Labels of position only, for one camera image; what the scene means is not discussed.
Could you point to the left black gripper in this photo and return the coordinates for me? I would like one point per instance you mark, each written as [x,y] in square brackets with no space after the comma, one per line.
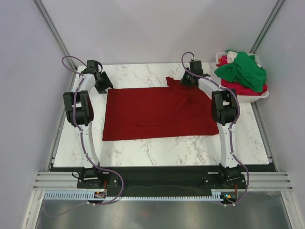
[102,90]

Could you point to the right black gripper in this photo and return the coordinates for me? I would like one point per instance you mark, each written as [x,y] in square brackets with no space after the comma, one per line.
[183,80]

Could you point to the dark red t shirt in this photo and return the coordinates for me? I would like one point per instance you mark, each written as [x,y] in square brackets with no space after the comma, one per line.
[158,112]

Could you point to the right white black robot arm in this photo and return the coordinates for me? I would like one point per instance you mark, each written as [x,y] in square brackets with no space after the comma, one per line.
[225,111]

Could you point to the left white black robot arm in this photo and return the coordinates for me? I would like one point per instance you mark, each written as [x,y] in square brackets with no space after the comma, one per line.
[80,114]

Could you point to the white pink garment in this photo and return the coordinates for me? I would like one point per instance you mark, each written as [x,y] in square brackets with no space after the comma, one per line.
[225,57]

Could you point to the bright red t shirt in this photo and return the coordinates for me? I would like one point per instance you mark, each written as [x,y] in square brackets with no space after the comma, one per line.
[243,90]

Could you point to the green t shirt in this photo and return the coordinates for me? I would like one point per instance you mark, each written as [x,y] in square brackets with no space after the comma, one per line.
[242,68]

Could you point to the white laundry basket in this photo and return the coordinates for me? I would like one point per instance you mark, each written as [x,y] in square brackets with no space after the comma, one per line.
[246,98]

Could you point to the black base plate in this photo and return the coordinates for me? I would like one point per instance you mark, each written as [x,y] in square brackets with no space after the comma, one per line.
[161,181]

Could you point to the left aluminium frame post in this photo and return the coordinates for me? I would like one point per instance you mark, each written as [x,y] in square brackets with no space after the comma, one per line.
[51,26]

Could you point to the aluminium frame post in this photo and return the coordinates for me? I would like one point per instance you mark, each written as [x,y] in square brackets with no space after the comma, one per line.
[267,25]
[51,26]

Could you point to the right aluminium frame post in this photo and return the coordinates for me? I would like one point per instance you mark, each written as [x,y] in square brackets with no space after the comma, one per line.
[267,25]

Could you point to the white slotted cable duct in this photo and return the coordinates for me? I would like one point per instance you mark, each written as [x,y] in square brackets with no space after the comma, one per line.
[98,196]

